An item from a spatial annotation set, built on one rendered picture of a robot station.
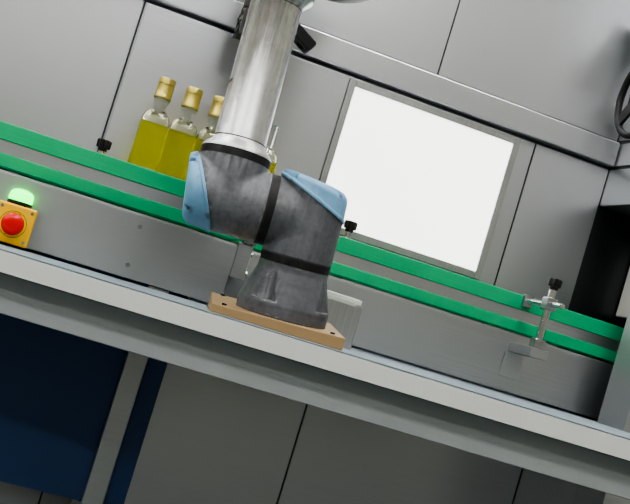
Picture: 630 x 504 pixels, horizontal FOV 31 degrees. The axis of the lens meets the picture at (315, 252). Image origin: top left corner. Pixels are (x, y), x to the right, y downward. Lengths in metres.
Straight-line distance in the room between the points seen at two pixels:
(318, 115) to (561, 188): 0.62
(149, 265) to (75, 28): 0.59
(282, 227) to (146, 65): 0.77
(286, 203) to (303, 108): 0.74
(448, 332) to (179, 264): 0.61
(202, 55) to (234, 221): 0.75
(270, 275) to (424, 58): 0.97
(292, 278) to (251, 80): 0.32
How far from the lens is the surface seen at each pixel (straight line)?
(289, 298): 1.76
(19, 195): 2.07
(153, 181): 2.16
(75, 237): 2.13
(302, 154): 2.48
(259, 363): 1.78
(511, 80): 2.69
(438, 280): 2.40
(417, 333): 2.37
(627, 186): 2.68
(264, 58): 1.83
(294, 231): 1.77
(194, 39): 2.46
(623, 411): 2.42
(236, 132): 1.80
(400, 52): 2.60
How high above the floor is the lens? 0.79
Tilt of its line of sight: 3 degrees up
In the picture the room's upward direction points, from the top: 17 degrees clockwise
